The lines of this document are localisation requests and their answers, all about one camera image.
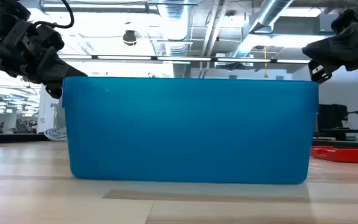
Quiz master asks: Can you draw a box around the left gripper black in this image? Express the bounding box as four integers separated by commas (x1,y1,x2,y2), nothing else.
0,20,88,100

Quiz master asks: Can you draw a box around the red office item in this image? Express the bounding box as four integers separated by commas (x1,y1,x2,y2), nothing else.
310,145,358,164

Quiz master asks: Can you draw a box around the white column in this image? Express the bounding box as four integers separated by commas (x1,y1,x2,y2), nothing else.
37,85,64,134

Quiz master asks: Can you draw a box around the black machine on stand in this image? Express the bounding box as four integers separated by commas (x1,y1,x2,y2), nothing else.
317,103,358,141

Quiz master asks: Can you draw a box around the long linear ceiling light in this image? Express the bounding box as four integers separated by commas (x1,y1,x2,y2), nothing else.
57,54,312,65

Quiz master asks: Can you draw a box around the blue plastic bin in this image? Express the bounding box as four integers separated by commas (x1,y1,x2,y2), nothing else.
62,76,319,185

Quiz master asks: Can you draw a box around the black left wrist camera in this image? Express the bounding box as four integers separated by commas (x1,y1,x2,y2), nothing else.
33,24,65,53

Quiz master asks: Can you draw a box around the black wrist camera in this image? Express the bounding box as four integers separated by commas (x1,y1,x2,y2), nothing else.
33,24,65,53
331,7,358,35

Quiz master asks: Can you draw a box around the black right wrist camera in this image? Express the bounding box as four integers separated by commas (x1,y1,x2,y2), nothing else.
331,7,358,35

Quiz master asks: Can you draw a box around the grey rectangular air duct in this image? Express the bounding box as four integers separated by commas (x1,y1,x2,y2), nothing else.
272,14,335,35

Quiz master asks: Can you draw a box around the white coiled cable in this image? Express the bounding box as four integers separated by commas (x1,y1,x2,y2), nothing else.
44,126,68,142

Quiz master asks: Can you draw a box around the yellow hanging cord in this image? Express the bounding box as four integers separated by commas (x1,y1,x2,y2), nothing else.
262,46,269,78

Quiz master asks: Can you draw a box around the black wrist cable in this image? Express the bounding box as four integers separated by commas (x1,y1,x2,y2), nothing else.
32,0,75,29

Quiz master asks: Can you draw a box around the black ceiling dome camera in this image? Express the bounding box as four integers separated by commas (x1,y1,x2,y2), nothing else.
122,29,138,47

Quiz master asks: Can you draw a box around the silver spiral air duct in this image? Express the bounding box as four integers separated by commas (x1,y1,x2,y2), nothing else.
157,0,194,57

